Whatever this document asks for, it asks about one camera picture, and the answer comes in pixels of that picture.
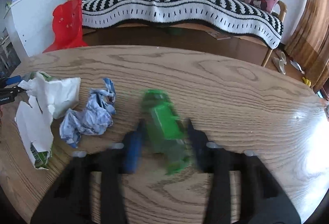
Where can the red plastic chair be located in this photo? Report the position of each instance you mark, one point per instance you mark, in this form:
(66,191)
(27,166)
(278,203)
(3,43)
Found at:
(67,26)

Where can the black white striped sofa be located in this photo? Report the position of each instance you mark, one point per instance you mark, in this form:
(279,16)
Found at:
(180,0)

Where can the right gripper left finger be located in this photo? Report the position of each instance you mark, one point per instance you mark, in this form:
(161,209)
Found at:
(68,199)

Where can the yellow toy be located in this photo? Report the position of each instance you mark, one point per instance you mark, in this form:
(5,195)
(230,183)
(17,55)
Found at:
(307,81)

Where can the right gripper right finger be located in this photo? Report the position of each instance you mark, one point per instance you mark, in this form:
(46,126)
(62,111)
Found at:
(262,198)

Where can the white slippers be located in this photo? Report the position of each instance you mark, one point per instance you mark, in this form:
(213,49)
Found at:
(280,61)

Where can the green box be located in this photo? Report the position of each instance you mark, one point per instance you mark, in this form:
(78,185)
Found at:
(165,130)

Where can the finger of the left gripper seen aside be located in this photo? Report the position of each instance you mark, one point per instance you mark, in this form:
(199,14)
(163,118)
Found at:
(9,89)

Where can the white torn paper packaging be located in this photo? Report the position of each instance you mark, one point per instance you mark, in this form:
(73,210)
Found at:
(49,98)

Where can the blue white paper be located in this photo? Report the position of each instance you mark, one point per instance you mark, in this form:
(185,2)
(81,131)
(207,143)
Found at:
(94,119)

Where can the white cabinet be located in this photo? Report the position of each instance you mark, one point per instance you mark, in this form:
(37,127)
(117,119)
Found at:
(29,26)

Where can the brown curtain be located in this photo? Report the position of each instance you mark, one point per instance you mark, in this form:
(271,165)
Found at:
(308,44)

